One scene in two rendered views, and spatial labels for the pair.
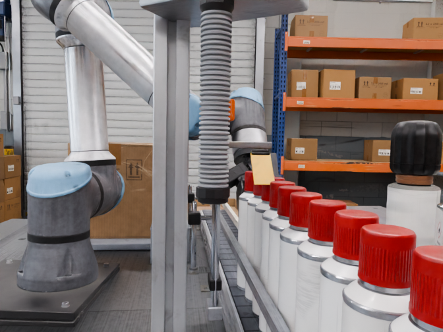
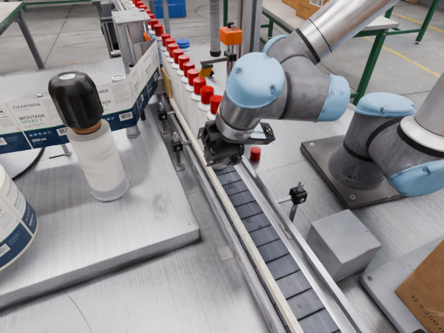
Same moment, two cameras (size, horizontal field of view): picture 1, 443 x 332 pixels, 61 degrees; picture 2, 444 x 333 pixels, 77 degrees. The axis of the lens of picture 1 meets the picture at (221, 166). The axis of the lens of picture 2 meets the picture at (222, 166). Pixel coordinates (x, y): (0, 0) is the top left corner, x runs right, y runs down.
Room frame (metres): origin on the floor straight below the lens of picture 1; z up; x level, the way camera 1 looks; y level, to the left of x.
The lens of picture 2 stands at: (1.21, -0.20, 1.40)
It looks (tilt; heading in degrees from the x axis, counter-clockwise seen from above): 43 degrees down; 165
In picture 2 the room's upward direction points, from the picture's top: straight up
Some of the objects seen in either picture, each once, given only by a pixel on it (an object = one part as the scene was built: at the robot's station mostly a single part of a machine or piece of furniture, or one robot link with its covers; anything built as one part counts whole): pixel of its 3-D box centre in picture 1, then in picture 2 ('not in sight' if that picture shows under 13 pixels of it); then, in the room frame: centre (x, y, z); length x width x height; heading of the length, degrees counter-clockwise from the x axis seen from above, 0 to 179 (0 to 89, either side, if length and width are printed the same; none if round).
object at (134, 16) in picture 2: not in sight; (131, 16); (0.15, -0.22, 1.14); 0.14 x 0.11 x 0.01; 7
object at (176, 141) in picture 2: not in sight; (177, 149); (0.57, -0.16, 0.89); 0.03 x 0.03 x 0.12; 7
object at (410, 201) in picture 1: (412, 205); (92, 141); (0.67, -0.34, 1.03); 0.09 x 0.09 x 0.30
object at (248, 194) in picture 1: (252, 229); (217, 134); (0.65, -0.06, 0.98); 0.05 x 0.05 x 0.20
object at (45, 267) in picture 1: (59, 253); (361, 156); (0.75, 0.32, 0.90); 0.15 x 0.15 x 0.10
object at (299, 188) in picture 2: (203, 235); (286, 211); (0.88, 0.04, 0.91); 0.07 x 0.03 x 0.16; 97
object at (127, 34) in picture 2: not in sight; (140, 55); (0.15, -0.21, 1.01); 0.14 x 0.13 x 0.26; 7
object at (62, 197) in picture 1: (62, 195); (378, 123); (0.76, 0.32, 1.02); 0.13 x 0.12 x 0.14; 172
